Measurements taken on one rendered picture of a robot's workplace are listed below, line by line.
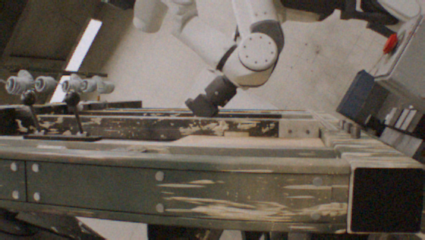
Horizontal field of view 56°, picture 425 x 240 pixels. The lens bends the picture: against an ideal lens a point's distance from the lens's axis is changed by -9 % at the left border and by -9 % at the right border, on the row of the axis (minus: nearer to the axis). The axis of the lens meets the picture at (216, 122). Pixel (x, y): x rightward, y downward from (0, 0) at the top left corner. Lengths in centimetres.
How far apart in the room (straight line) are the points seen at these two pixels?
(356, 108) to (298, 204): 468
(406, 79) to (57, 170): 59
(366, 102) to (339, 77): 112
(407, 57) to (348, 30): 575
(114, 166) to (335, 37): 580
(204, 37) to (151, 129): 59
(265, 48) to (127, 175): 36
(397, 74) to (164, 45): 609
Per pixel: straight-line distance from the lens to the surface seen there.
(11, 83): 157
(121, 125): 144
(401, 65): 66
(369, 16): 120
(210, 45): 88
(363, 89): 534
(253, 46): 85
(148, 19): 96
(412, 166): 68
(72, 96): 97
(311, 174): 66
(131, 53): 681
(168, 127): 139
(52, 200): 78
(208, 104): 142
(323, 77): 633
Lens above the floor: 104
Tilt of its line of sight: 6 degrees up
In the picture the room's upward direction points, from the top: 58 degrees counter-clockwise
